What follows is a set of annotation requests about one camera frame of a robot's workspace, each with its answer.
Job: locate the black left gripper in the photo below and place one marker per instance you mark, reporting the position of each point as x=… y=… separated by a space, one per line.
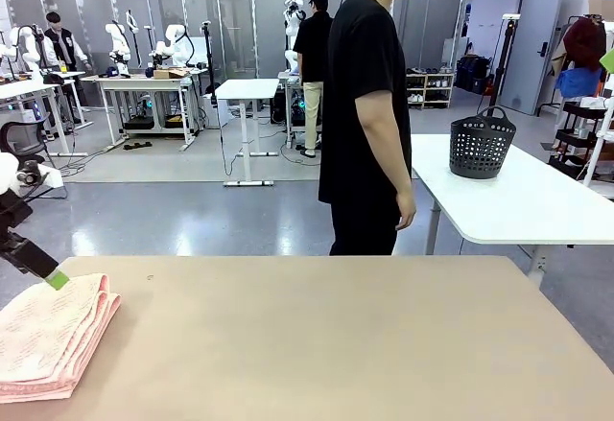
x=12 y=210

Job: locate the pink terry towel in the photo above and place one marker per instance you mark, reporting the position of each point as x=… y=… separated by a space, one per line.
x=43 y=334

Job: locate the person's right forearm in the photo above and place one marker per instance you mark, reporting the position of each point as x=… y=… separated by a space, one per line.
x=391 y=162

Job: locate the white lab robot arm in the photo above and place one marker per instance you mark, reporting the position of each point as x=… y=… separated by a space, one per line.
x=175 y=42
x=30 y=47
x=119 y=42
x=291 y=13

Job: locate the desk with robot base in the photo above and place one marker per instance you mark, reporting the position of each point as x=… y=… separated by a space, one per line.
x=288 y=80

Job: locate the person's right hand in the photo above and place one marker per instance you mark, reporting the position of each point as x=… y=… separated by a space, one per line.
x=408 y=207

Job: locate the dark red hanging jacket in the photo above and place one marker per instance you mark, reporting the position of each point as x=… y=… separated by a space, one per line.
x=585 y=44

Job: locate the blue bag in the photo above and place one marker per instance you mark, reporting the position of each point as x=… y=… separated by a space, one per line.
x=578 y=81

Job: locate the beige hanging coat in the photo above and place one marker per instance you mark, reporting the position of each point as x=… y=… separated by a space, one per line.
x=559 y=61

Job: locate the stacked cardboard boxes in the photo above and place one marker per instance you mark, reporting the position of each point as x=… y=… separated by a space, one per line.
x=602 y=6

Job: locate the grey door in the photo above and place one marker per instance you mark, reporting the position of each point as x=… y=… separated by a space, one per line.
x=532 y=47

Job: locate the black utility cart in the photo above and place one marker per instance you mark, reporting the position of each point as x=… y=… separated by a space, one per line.
x=575 y=138

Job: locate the black stand with white head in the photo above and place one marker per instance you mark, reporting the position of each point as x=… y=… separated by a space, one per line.
x=503 y=56

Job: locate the black mesh office chair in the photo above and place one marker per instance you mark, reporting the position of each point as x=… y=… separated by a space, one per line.
x=19 y=138

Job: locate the black luggage pile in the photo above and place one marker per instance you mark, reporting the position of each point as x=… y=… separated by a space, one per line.
x=472 y=73

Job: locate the black power strip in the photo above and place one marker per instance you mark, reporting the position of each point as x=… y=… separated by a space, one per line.
x=139 y=145

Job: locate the black perforated plastic basket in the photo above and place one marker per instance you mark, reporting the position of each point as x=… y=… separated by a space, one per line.
x=479 y=164

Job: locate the white lab desk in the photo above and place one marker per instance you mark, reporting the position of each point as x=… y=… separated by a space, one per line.
x=139 y=83
x=29 y=86

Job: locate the black flat computer case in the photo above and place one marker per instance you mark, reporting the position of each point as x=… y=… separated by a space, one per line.
x=139 y=123
x=177 y=123

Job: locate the white table with rounded corners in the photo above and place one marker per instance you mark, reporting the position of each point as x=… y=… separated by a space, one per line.
x=503 y=200

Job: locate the white shoe rack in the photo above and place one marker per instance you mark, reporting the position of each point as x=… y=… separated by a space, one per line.
x=432 y=87

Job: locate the person in black white jacket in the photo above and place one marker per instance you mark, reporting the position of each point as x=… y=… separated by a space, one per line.
x=60 y=42

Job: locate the cardboard box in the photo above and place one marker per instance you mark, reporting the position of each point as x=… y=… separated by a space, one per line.
x=168 y=74

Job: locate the white floor cabinet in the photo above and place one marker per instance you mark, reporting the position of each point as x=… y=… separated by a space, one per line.
x=208 y=111

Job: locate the person in black t-shirt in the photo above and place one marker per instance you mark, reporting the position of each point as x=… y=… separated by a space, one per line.
x=355 y=104

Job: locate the black tripod pole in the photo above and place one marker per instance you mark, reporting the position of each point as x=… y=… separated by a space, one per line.
x=207 y=56

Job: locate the white standing desk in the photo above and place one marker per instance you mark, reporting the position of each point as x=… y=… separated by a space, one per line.
x=247 y=89

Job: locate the person in beige trousers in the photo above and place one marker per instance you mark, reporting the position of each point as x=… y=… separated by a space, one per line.
x=314 y=42

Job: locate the black pc tower rgb lights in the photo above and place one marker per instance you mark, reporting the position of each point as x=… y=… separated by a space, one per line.
x=295 y=107

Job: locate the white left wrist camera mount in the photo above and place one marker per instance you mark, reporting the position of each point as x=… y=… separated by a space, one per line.
x=50 y=177

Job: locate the white metal rack frame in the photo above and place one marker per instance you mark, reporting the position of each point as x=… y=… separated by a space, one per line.
x=597 y=152

